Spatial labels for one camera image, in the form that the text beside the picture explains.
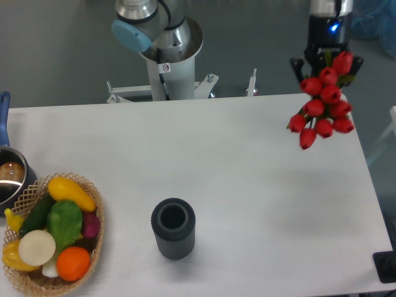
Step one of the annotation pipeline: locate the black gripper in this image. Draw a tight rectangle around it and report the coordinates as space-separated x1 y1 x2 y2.
290 14 364 87

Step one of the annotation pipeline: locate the red tulip bouquet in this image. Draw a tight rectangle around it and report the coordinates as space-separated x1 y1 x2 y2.
286 51 355 150

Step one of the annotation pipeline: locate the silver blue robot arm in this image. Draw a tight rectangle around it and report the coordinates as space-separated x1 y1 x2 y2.
111 1 353 82

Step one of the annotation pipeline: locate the black device at table corner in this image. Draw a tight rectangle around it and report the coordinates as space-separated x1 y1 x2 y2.
372 251 395 283

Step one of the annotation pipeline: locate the dark grey ribbed vase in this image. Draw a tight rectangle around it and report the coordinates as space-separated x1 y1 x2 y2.
150 197 196 260

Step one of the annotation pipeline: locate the purple red onion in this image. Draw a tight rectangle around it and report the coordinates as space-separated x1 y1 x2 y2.
81 212 101 239

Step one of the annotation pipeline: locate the yellow squash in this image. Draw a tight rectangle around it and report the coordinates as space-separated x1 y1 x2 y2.
47 176 97 212

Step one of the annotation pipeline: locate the green lettuce leaf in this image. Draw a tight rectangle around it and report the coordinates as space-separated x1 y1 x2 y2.
46 200 83 257

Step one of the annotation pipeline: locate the orange fruit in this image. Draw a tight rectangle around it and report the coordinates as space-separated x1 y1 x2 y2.
56 246 90 282

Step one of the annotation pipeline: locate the green cucumber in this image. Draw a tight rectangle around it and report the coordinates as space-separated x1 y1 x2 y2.
19 192 55 238

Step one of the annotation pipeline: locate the white round radish slice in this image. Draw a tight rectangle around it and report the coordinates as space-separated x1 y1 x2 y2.
18 230 56 266

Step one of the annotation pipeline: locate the woven wicker basket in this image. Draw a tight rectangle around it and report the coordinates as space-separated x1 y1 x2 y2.
2 173 105 296

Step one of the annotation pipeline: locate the yellow bell pepper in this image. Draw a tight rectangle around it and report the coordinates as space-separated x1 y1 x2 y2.
2 240 40 272

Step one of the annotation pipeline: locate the white metal base frame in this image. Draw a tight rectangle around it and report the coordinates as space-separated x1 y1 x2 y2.
106 68 258 103

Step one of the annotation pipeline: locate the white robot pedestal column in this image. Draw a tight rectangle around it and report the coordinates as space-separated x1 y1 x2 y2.
140 53 196 101

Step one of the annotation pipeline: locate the black cable on pedestal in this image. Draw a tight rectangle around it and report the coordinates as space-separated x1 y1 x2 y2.
156 48 171 101

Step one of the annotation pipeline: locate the blue handled saucepan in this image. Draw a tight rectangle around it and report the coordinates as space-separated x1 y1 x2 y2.
1 92 37 218

